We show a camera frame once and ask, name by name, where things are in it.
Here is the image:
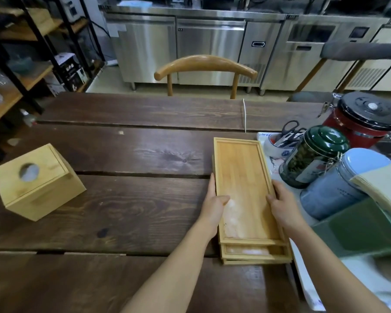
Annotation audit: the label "green tin canister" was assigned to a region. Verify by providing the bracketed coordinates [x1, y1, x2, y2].
[279, 125, 350, 189]

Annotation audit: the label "black and wood shelf rack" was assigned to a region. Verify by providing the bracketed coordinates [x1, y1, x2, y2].
[0, 0, 107, 161]

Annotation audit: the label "white tissue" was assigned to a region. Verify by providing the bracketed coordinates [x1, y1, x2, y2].
[19, 163, 40, 183]

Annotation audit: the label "person's right hand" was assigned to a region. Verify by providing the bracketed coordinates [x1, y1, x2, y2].
[265, 180, 309, 238]

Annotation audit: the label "stainless steel ice machine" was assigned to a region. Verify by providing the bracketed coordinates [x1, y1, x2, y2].
[260, 14, 391, 96]

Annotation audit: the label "bamboo tray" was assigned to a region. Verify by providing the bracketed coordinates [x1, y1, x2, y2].
[213, 137, 289, 247]
[219, 242, 293, 260]
[222, 257, 293, 266]

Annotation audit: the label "wooden chair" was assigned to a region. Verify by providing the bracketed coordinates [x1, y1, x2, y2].
[154, 55, 258, 100]

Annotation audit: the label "person's left forearm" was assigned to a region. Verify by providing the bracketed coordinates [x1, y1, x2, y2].
[121, 221, 217, 313]

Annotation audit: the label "white and blue ceramic cup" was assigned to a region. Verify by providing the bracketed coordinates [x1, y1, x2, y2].
[263, 132, 303, 167]

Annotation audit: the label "grey padded stool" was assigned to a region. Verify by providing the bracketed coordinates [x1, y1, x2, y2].
[287, 42, 391, 103]

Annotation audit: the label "red canister with black lid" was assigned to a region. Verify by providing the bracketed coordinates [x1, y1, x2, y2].
[318, 91, 391, 150]

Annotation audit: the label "small plastic bottle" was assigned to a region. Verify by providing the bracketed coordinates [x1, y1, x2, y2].
[19, 109, 37, 128]

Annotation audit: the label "black scissors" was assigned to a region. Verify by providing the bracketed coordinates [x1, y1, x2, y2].
[275, 120, 307, 148]

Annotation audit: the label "blue tin canister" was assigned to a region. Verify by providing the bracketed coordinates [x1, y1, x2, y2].
[300, 148, 391, 221]

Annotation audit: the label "white table cloth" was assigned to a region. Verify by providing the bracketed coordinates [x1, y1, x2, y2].
[256, 132, 391, 312]

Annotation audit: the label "stack of beige papers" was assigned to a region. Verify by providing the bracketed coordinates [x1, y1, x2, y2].
[349, 161, 391, 227]

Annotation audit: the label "white wall device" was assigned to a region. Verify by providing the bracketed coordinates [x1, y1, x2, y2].
[60, 0, 86, 22]

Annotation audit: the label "stainless steel cabinet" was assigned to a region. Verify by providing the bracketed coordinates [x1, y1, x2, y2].
[340, 24, 391, 92]

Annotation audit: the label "black printed box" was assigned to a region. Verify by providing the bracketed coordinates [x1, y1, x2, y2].
[53, 53, 89, 92]

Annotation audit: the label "person's right forearm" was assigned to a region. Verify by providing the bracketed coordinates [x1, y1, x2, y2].
[287, 223, 391, 313]

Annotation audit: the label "wooden tissue box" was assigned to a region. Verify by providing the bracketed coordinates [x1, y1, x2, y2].
[0, 143, 87, 222]

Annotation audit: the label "stainless steel counter fridge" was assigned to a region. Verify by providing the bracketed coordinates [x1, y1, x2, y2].
[103, 5, 287, 92]

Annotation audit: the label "person's left hand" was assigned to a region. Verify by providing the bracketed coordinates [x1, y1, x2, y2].
[198, 173, 231, 239]

